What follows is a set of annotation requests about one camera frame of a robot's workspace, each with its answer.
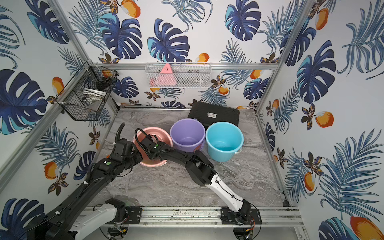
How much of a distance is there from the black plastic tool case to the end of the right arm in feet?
1.37

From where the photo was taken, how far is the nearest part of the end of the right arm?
690 millimetres

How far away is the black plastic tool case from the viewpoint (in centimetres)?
109
